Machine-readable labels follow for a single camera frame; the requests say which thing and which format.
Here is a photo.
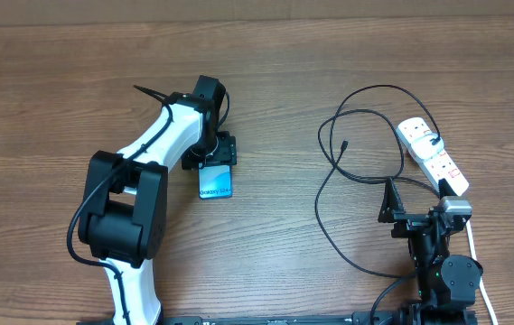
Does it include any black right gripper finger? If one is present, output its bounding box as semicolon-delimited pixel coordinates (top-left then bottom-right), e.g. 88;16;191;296
378;178;406;223
438;179;456;199

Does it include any blue Galaxy smartphone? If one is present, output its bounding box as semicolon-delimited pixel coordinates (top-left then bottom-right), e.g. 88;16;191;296
199;165;233;200

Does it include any black USB charging cable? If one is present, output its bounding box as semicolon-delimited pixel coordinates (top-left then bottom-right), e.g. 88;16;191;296
313;84;443;279

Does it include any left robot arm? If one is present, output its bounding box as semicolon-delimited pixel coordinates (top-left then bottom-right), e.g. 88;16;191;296
66;75;238;324

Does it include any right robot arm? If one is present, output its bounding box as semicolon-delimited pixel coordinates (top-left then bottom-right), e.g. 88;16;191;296
369;179;483;324

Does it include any white USB charger plug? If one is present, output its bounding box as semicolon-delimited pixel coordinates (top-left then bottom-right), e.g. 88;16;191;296
408;134;444;162

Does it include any white power strip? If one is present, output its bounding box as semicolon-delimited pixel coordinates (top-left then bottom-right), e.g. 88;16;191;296
396;117;469;195

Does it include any brown cardboard backboard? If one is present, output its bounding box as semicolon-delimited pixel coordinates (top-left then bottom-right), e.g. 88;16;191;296
0;0;514;26

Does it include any white power strip cord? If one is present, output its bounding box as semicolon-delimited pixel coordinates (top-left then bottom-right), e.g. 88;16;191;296
464;219;500;325

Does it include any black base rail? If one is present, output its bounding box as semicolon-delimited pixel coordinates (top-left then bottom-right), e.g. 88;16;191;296
75;310;479;325

